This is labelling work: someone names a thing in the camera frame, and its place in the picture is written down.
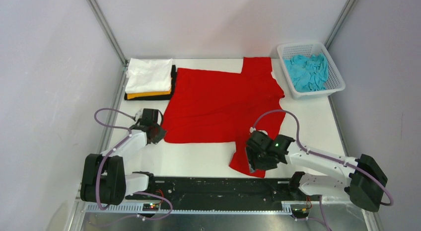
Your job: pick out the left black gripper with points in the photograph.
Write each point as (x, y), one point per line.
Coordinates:
(160, 135)

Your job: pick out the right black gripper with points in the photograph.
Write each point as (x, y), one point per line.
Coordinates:
(251, 154)

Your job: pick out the red t shirt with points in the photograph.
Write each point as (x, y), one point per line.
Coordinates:
(219, 107)

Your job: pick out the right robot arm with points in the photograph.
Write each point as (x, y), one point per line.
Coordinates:
(359, 180)

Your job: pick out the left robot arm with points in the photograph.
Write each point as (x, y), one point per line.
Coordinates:
(105, 180)

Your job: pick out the yellow folded t shirt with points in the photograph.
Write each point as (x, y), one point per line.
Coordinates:
(150, 96)

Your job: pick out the white folded t shirt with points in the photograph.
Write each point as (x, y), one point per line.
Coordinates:
(148, 75)

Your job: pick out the right controller board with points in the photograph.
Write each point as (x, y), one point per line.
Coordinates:
(300, 214)

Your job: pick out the controller board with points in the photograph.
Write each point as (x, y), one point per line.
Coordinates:
(150, 207)
(300, 214)

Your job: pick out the left controller board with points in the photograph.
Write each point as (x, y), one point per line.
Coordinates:
(150, 207)

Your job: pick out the blue t shirt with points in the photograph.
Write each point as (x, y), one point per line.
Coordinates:
(308, 74)

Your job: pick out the white plastic basket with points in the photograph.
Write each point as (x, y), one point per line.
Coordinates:
(335, 81)

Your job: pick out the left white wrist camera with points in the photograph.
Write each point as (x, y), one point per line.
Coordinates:
(138, 115)

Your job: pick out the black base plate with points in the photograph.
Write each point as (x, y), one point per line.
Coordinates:
(226, 194)

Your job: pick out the aluminium frame rail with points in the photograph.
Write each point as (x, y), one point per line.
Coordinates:
(338, 214)

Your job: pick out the left corner aluminium post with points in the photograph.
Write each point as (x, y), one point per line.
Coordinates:
(108, 32)

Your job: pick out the corner aluminium post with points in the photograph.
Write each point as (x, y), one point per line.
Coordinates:
(108, 32)
(347, 9)

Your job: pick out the right corner aluminium post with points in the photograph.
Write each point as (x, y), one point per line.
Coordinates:
(347, 9)

